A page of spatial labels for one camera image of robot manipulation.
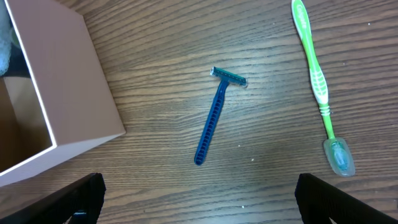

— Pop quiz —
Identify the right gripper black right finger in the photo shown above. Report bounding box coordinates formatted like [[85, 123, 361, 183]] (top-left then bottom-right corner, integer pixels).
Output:
[[295, 173, 397, 224]]

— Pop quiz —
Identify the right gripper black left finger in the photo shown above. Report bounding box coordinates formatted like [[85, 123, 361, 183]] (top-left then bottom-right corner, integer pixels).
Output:
[[1, 173, 106, 224]]

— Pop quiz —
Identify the clear pump dispenser bottle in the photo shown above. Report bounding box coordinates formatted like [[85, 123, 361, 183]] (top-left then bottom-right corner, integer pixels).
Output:
[[0, 0, 12, 76]]

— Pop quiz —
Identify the green toothbrush with cap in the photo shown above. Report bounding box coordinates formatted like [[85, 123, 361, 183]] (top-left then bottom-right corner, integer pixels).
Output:
[[291, 0, 356, 177]]

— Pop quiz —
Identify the pink open cardboard box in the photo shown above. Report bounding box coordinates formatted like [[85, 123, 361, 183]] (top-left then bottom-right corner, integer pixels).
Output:
[[1, 0, 125, 186]]

